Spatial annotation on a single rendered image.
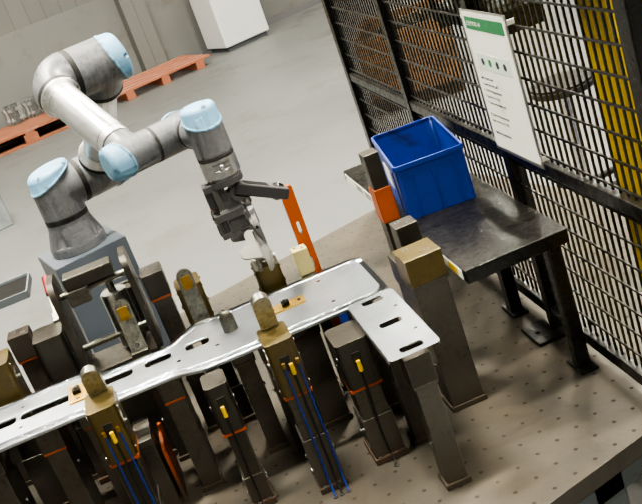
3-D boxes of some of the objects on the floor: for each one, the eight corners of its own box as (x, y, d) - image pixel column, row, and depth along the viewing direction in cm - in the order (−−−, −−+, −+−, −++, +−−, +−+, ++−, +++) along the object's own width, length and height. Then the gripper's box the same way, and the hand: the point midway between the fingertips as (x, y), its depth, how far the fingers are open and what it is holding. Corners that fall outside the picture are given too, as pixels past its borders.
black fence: (774, 783, 188) (593, -16, 133) (424, 369, 371) (287, -40, 316) (837, 751, 190) (684, -52, 135) (458, 354, 372) (328, -55, 317)
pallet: (187, 62, 1256) (184, 54, 1252) (214, 63, 1180) (211, 54, 1176) (96, 102, 1209) (92, 93, 1205) (118, 105, 1133) (114, 96, 1129)
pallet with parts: (70, 113, 1196) (57, 83, 1183) (93, 117, 1115) (79, 85, 1101) (-37, 159, 1146) (-52, 129, 1132) (-22, 168, 1065) (-38, 135, 1051)
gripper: (194, 175, 207) (228, 258, 214) (207, 197, 189) (244, 287, 196) (232, 159, 208) (265, 242, 216) (249, 180, 190) (284, 270, 197)
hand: (268, 259), depth 206 cm, fingers open, 14 cm apart
